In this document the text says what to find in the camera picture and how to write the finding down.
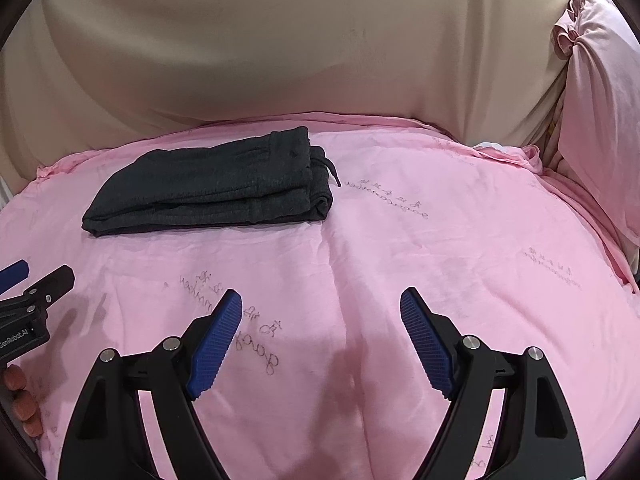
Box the dark grey pants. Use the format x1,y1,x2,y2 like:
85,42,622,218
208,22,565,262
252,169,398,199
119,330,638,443
82,127,340,237

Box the pink bed sheet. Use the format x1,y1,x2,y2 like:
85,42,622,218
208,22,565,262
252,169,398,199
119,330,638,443
1,116,639,479

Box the pink pillow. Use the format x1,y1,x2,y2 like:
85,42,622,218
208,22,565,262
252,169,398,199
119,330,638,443
553,0,639,247

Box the left hand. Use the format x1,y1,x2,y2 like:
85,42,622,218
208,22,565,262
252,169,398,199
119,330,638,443
2,365,43,439

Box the beige curtain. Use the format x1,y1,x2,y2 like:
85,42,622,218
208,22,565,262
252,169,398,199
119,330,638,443
1,0,568,192

